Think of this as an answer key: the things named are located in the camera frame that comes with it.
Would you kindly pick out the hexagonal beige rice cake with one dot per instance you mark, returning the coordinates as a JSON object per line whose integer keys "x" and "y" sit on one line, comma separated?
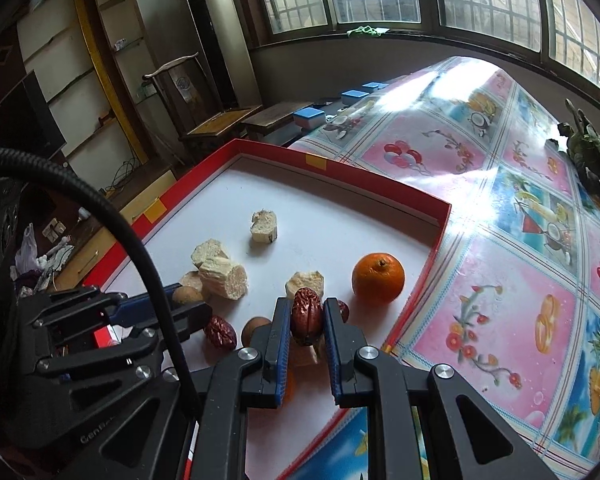
{"x": 313, "y": 280}

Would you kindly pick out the colourful plastic tablecloth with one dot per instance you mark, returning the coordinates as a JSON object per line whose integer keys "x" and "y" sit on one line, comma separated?
{"x": 513, "y": 299}

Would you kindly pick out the window with metal grille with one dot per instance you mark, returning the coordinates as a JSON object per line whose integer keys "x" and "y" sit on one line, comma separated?
{"x": 559, "y": 36}

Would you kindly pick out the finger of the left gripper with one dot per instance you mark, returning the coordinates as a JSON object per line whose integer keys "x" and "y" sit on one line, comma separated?
{"x": 144, "y": 341}
{"x": 85, "y": 308}

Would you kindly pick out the wooden chair left side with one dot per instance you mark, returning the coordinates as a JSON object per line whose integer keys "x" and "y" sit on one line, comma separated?
{"x": 201, "y": 120}

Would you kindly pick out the green item on sill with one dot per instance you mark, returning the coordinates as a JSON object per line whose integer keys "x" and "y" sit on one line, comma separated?
{"x": 367, "y": 31}

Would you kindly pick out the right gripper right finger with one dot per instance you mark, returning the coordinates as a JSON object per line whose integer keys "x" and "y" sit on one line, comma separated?
{"x": 421, "y": 421}

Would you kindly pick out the brown longan fruit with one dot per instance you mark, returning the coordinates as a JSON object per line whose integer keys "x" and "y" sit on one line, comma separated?
{"x": 250, "y": 327}

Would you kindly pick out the small orange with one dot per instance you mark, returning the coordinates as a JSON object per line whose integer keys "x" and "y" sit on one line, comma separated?
{"x": 291, "y": 386}

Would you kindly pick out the isolated red date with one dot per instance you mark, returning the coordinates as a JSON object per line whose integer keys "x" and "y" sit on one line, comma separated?
{"x": 306, "y": 321}

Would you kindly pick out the large orange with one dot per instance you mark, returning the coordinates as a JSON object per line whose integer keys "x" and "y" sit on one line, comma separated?
{"x": 378, "y": 279}

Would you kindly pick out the red tray white inside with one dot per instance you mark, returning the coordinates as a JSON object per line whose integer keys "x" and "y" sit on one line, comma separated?
{"x": 329, "y": 216}

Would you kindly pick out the blue box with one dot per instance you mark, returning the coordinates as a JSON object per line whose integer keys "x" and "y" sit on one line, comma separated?
{"x": 351, "y": 97}
{"x": 309, "y": 118}
{"x": 373, "y": 86}

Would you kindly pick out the silver tower air conditioner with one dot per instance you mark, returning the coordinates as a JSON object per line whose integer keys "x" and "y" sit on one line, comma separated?
{"x": 223, "y": 46}

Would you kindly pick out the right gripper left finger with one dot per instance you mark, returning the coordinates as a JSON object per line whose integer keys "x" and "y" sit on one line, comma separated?
{"x": 166, "y": 431}

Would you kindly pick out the cluster beige rice cake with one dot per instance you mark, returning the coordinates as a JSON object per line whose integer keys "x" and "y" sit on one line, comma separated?
{"x": 224, "y": 277}

